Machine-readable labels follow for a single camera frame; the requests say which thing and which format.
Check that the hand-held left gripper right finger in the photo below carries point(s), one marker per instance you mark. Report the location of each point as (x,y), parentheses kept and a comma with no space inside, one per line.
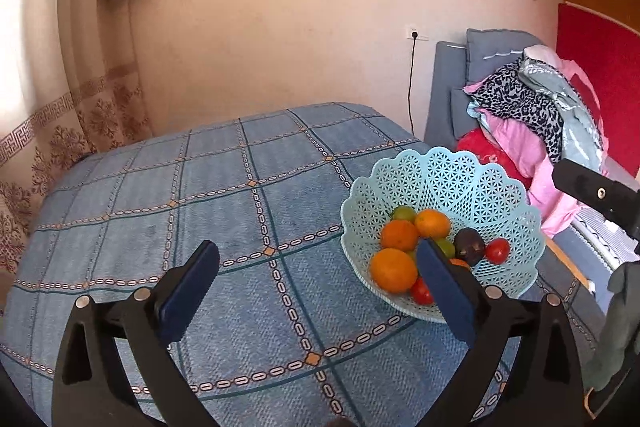
(445,292)

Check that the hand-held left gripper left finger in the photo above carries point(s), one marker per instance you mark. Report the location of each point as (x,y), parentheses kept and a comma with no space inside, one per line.
(187,292)

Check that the red tomato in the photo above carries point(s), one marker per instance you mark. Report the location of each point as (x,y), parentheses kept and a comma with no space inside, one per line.
(497,250)
(421,291)

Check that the small orange fruit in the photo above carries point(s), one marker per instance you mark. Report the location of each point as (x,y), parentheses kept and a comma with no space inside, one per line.
(460,263)

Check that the green fruit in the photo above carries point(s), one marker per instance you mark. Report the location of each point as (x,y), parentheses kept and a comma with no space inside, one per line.
(403,213)
(446,248)

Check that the dark purple passion fruit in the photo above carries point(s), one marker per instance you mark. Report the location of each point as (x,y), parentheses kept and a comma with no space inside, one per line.
(469,246)

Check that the orange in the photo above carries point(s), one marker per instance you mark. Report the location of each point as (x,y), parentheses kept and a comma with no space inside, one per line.
(399,234)
(432,223)
(393,269)

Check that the light blue lattice plastic basket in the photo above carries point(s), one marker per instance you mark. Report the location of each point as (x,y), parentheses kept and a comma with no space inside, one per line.
(450,182)

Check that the grey striped cloth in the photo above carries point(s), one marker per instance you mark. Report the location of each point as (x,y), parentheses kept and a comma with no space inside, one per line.
(595,232)

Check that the grey floral quilt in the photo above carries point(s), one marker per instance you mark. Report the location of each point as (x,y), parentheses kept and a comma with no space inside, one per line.
(575,117)

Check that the pile of clothes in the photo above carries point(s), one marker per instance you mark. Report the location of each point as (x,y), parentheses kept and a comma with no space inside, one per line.
(515,137)

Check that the red blanket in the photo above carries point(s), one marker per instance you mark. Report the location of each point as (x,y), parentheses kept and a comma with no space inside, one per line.
(480,147)

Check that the leopard print cloth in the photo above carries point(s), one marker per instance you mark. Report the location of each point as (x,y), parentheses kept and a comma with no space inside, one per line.
(510,92)

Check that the pale pink cloth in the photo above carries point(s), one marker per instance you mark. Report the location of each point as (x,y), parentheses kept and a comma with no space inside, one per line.
(542,53)

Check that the small grey cushion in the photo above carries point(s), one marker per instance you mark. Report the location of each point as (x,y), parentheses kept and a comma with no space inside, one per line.
(462,112)

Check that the grey upholstered sofa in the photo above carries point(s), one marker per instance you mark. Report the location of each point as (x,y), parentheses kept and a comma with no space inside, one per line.
(442,107)

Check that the large grey cushion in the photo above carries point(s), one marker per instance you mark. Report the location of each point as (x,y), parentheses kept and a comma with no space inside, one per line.
(495,44)

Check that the patterned beige curtain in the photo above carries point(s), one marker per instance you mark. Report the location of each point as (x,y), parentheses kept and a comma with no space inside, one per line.
(60,137)

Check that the red wall panel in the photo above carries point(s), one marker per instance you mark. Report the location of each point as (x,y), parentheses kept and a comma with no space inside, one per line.
(600,52)

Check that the white wall socket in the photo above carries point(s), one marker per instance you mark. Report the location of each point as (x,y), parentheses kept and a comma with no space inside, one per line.
(416,33)

